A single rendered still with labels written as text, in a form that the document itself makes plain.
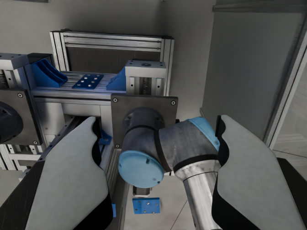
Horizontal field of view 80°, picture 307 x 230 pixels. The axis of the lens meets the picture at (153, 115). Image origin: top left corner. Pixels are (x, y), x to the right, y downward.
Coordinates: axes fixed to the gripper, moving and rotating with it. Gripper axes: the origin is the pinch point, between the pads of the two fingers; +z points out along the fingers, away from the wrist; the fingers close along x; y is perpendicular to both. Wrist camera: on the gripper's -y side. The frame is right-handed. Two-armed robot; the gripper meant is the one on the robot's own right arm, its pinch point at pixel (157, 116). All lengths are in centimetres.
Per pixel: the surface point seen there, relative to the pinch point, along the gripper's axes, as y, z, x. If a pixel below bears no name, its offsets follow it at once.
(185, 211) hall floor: 238, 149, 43
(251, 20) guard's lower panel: -2, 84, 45
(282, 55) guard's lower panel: 8, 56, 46
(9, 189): 128, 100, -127
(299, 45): 3, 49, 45
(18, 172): 128, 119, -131
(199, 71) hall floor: 40, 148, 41
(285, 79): 14, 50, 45
